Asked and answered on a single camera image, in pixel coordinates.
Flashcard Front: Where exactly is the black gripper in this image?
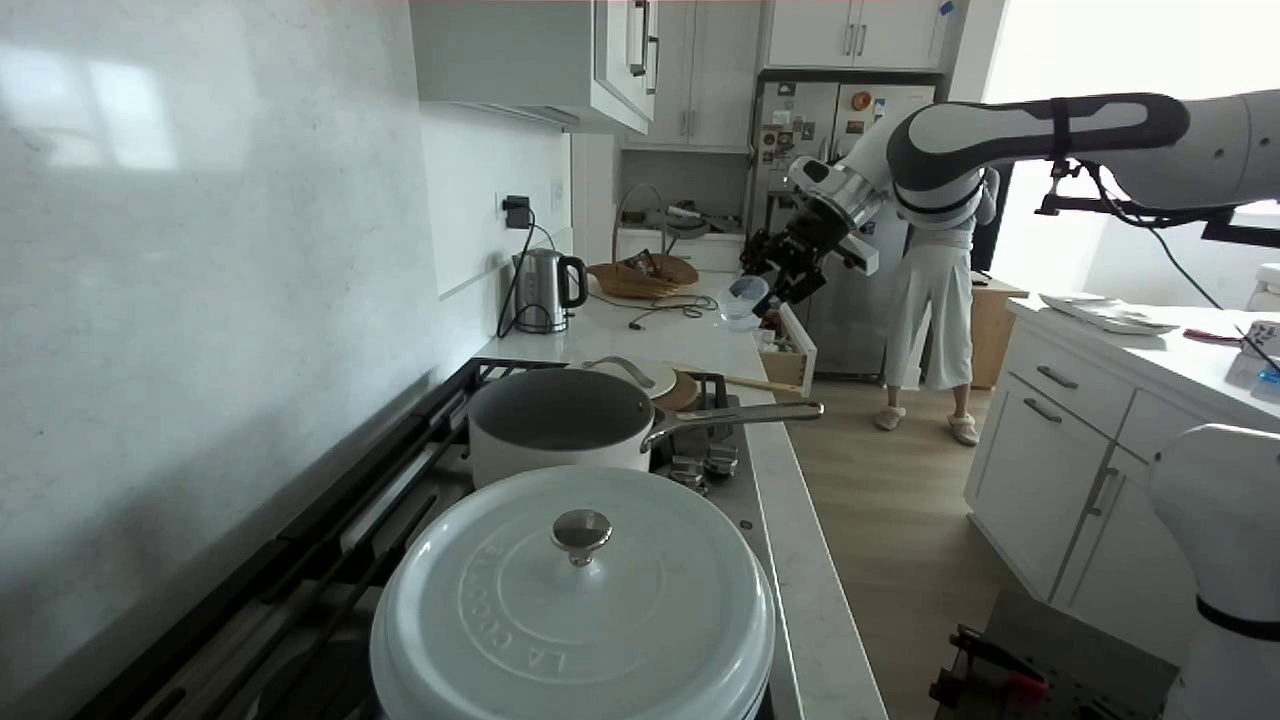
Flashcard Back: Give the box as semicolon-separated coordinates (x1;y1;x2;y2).
740;201;858;325

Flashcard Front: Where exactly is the clear plastic cup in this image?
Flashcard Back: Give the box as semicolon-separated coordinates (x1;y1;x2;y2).
714;271;774;331

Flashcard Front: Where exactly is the small box with papers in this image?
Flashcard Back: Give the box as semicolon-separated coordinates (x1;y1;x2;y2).
755;300;818;398

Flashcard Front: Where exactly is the round woven basket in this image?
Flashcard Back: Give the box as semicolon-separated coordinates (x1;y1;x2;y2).
589;250;705;304

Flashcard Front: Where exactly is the steel refrigerator with magnets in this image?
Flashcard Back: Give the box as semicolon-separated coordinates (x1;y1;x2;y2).
740;73;943;385

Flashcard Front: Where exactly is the round cork trivet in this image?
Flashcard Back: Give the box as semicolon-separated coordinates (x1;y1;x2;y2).
646;370;709;417

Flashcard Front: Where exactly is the person in white clothes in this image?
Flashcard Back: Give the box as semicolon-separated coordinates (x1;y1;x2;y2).
871;170;1007;453

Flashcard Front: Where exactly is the white upper cabinet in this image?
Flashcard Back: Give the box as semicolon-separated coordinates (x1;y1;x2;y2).
408;0;664;138
650;0;768;152
755;0;969;76

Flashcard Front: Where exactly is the large brown cardboard box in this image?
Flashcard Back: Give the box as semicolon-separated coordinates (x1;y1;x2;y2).
969;278;1032;391

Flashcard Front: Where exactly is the steel electric kettle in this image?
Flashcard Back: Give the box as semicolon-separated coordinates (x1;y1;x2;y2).
508;244;590;342

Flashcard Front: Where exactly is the white kitchen island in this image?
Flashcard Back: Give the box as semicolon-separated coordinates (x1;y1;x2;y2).
958;295;1280;673

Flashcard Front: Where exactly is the papers stack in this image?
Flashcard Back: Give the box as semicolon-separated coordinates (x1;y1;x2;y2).
1036;289;1166;342

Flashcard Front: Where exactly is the white dutch oven with lid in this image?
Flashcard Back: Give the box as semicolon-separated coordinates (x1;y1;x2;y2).
366;464;778;720

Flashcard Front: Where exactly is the cream saucepan with steel handle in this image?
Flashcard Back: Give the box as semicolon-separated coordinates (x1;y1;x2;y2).
463;366;829;494

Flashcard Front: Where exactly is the black kettle cord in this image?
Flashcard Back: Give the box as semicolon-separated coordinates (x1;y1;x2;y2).
491;215;536;336

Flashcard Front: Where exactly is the black camera on stand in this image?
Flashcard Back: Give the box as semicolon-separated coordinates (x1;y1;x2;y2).
1032;156;1280;251

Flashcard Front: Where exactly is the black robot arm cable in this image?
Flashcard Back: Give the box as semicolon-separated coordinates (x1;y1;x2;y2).
1055;156;1212;313

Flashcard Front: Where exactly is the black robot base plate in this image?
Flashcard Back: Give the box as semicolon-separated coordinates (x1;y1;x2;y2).
928;584;1185;720

